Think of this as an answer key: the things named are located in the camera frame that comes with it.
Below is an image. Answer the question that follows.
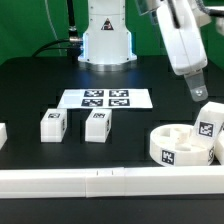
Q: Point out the white fence rail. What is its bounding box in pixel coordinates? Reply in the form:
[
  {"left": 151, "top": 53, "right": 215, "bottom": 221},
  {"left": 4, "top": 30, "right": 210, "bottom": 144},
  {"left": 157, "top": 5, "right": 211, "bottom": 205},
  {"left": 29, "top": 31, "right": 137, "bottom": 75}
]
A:
[
  {"left": 0, "top": 165, "right": 224, "bottom": 198},
  {"left": 215, "top": 133, "right": 224, "bottom": 166},
  {"left": 0, "top": 123, "right": 7, "bottom": 150}
]

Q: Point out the white sheet with tags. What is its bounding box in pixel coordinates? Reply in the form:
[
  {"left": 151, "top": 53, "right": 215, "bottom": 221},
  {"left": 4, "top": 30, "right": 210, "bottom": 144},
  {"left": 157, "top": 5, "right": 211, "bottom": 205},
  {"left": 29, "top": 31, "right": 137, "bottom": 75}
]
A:
[{"left": 58, "top": 89, "right": 153, "bottom": 109}]

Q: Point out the white right fence rail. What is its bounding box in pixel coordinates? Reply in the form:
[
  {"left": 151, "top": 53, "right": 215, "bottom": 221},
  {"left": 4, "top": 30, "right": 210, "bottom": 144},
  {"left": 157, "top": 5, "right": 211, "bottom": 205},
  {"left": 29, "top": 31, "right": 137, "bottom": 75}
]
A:
[{"left": 215, "top": 133, "right": 224, "bottom": 166}]

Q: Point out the white round stool seat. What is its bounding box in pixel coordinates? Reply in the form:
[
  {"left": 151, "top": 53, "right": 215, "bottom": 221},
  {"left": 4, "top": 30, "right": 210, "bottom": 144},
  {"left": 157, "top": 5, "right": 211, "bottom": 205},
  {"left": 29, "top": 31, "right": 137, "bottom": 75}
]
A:
[{"left": 149, "top": 124, "right": 214, "bottom": 166}]

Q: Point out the black cable at base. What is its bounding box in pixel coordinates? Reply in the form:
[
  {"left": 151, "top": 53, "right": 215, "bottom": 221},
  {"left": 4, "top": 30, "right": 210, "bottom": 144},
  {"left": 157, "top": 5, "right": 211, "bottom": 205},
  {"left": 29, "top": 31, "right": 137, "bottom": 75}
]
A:
[{"left": 31, "top": 0, "right": 84, "bottom": 58}]

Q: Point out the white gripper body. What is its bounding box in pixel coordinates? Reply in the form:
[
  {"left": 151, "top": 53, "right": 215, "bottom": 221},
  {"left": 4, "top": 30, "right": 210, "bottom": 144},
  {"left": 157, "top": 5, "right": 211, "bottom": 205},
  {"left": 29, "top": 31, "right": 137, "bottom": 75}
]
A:
[{"left": 135, "top": 0, "right": 207, "bottom": 75}]

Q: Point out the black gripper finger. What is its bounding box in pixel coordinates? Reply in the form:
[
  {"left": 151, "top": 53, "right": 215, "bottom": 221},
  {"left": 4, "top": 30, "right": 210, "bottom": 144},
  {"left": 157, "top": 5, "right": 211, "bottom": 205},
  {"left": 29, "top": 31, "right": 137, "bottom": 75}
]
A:
[{"left": 184, "top": 71, "right": 208, "bottom": 102}]

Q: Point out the white front fence rail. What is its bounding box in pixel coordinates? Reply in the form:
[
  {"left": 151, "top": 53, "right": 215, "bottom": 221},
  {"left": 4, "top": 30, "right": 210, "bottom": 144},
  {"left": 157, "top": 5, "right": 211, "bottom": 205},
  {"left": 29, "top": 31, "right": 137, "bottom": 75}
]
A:
[{"left": 0, "top": 165, "right": 224, "bottom": 198}]

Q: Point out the grey thin cable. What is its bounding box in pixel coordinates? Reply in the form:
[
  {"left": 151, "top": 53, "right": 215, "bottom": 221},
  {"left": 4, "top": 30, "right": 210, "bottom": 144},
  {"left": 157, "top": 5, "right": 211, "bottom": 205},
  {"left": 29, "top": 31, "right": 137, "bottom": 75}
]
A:
[{"left": 44, "top": 0, "right": 64, "bottom": 57}]

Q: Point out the white left fence rail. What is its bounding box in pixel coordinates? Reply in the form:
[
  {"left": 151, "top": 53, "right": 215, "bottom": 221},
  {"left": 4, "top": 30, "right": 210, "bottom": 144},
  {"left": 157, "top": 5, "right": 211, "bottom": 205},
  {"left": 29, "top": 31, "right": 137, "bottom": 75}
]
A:
[{"left": 0, "top": 123, "right": 7, "bottom": 150}]

